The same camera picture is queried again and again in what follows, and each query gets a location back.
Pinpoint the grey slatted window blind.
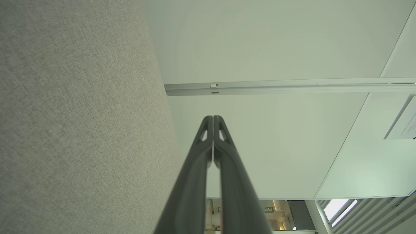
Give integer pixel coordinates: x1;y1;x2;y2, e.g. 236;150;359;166
315;188;416;234

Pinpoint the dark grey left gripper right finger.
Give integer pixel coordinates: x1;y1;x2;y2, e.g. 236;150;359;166
213;115;273;234

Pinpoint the grey metal post bracket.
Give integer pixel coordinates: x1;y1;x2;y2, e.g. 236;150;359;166
164;77;416;97

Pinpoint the white paper wall notice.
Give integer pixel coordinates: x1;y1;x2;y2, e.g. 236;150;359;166
383;94;416;141

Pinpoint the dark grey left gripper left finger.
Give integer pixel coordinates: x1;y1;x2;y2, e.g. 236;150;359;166
153;115;214;234

